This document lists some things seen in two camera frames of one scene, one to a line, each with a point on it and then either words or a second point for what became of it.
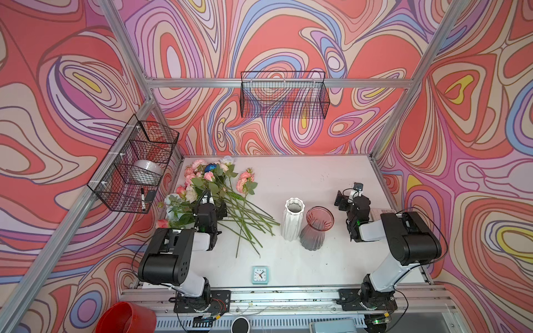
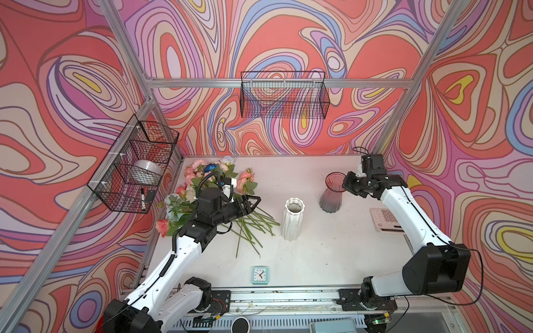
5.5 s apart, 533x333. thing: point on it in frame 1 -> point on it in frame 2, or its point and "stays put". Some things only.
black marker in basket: [143, 199] stays put
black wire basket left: [129, 177] stays put
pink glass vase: [319, 220] -> [331, 200]
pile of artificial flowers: [219, 178] stays put
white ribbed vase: [292, 218] stays put
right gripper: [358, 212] -> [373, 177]
